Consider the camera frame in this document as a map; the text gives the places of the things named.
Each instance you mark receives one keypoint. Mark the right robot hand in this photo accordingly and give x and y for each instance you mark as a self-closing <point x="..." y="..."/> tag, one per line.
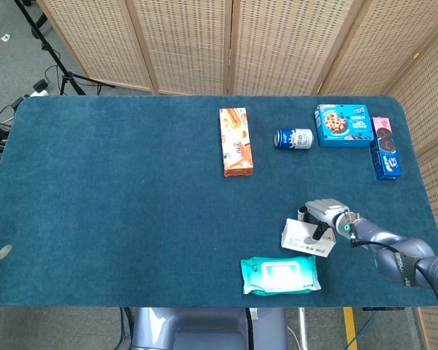
<point x="325" y="215"/>

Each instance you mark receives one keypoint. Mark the white small box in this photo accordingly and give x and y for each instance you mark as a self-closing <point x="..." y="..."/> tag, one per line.
<point x="304" y="238"/>

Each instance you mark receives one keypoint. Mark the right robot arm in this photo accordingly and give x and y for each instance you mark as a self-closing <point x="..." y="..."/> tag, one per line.
<point x="398" y="251"/>

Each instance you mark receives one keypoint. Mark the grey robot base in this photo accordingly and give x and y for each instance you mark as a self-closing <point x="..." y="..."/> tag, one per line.
<point x="208" y="330"/>

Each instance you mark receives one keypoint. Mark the blue and pink sandwich cookie box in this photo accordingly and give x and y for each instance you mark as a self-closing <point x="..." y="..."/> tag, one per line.
<point x="385" y="149"/>

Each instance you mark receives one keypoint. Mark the blue chocolate chip cookie box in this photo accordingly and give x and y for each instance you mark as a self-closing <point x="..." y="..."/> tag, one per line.
<point x="343" y="125"/>

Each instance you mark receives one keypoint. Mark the orange wafer roll box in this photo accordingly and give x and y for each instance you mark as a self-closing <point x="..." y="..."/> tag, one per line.
<point x="236" y="142"/>

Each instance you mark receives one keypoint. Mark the teal wet wipes pack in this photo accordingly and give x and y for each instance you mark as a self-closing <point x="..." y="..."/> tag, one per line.
<point x="280" y="274"/>

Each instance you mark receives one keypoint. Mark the blue and white can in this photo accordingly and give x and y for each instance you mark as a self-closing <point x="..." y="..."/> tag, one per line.
<point x="294" y="139"/>

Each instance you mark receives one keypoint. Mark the woven bamboo folding screen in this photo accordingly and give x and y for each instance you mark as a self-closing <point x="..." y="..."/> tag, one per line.
<point x="277" y="43"/>

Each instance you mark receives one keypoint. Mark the blue felt table cover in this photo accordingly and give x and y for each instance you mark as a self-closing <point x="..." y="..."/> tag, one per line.
<point x="131" y="204"/>

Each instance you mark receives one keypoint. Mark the white power strip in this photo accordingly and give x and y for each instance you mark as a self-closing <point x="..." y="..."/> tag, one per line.
<point x="39" y="93"/>

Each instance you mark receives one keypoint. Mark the black tripod stand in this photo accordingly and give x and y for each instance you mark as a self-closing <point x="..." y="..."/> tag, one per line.
<point x="51" y="51"/>

